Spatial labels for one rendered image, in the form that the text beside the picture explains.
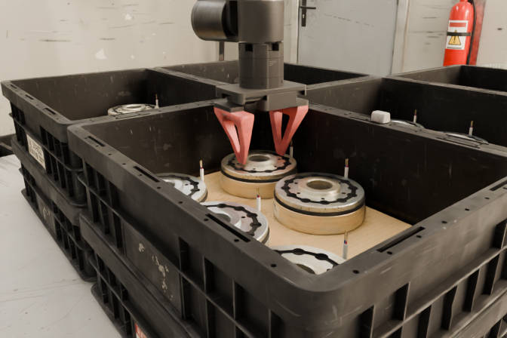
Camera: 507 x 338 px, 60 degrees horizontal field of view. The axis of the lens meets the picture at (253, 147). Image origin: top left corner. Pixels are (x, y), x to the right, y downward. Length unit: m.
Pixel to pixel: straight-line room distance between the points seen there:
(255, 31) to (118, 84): 0.50
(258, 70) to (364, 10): 3.31
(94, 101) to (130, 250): 0.57
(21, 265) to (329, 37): 3.52
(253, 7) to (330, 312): 0.38
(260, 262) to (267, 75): 0.33
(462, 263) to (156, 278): 0.25
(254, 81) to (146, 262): 0.25
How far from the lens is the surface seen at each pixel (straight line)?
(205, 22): 0.58
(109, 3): 4.16
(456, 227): 0.31
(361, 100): 0.84
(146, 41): 4.36
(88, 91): 0.96
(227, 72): 1.11
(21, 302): 0.66
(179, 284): 0.36
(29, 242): 0.80
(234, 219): 0.42
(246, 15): 0.53
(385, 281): 0.26
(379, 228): 0.50
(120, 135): 0.55
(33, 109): 0.68
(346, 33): 3.90
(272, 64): 0.54
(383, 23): 3.74
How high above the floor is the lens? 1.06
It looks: 18 degrees down
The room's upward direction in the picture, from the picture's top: straight up
